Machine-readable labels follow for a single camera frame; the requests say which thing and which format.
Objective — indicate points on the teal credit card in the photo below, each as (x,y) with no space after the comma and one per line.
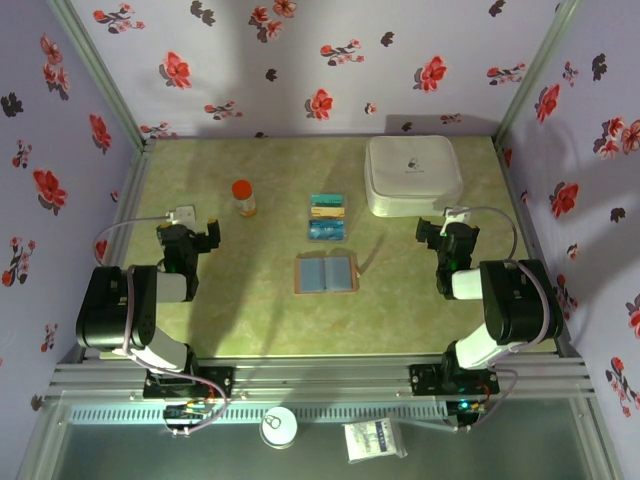
(327,200)

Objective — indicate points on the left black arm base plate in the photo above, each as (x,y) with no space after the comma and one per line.
(220,382)

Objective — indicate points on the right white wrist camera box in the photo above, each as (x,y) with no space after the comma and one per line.
(459,214)

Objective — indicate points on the aluminium front frame rail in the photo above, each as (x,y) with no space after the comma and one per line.
(320,375)

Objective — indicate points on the blue credit card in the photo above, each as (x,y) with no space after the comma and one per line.
(327,231)

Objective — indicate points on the white zip pouch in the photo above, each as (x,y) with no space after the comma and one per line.
(412,175)

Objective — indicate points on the aluminium corner post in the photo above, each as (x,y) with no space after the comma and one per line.
(538,67)
(104,75)

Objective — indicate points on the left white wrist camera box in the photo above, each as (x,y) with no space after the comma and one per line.
(182,213)

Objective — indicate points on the orange pill bottle red cap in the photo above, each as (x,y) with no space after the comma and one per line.
(244,197)

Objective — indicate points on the brown leather card holder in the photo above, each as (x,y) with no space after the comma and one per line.
(327,275)

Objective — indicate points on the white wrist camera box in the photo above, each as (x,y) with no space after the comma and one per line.
(182,213)
(459,214)

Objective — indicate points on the aluminium side rail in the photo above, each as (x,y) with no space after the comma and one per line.
(511,175)
(131,190)

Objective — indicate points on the white tin can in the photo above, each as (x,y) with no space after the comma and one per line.
(278,427)

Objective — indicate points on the white plastic packet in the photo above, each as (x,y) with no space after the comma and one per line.
(372,440)

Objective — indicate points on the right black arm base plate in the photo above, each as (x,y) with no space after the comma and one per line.
(425,380)

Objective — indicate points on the small circuit board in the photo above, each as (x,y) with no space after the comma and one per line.
(465,407)
(185,412)

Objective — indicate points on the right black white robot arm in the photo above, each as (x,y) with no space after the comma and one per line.
(520,305)

